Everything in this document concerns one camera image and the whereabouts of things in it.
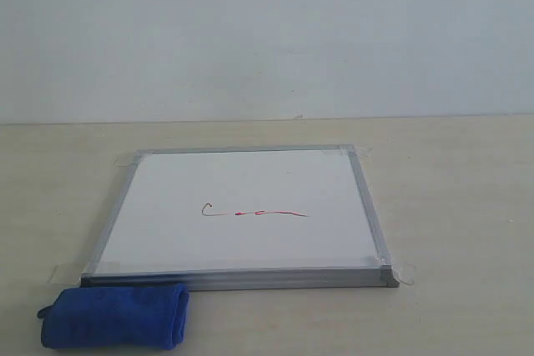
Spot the white board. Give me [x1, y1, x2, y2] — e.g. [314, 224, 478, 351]
[81, 145, 391, 291]

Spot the clear tape front right corner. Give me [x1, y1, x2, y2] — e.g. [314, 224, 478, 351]
[375, 257, 416, 288]

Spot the clear tape back right corner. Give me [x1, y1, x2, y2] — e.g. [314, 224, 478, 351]
[321, 144, 372, 158]

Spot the clear tape back left corner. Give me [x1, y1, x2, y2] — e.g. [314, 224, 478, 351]
[113, 153, 144, 167]

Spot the clear tape corner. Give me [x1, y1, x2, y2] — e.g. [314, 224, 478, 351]
[321, 144, 372, 158]
[113, 153, 144, 167]
[375, 257, 416, 288]
[48, 261, 120, 286]

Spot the blue microfibre cloth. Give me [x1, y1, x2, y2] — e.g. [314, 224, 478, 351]
[37, 284, 189, 350]

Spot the clear tape front left corner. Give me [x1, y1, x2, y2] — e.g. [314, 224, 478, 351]
[48, 261, 120, 286]

